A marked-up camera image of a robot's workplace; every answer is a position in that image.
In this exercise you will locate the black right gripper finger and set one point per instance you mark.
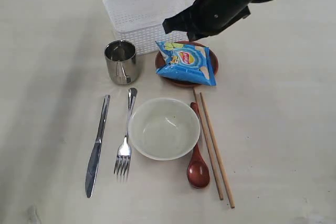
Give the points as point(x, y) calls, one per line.
point(183, 21)
point(194, 35)

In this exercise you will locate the blue Lay's chips bag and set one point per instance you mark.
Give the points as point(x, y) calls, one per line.
point(187, 62)

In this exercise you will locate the white perforated plastic basket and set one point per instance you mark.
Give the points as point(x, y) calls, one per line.
point(140, 21)

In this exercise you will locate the brown wooden plate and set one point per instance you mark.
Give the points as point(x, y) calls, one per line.
point(186, 79)

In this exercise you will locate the shiny stainless steel cup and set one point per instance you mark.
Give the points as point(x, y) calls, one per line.
point(120, 56)

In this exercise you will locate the light wooden chopstick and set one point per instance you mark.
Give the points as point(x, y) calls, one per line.
point(218, 154)
point(209, 149)

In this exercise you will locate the white ceramic bowl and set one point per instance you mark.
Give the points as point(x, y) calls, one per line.
point(164, 129)

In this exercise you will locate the dark red wooden spoon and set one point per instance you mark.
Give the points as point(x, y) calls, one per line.
point(197, 170)

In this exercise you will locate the silver metal fork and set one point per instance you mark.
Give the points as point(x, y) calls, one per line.
point(123, 159)

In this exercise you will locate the silver metal knife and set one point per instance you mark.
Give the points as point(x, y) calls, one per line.
point(93, 163)

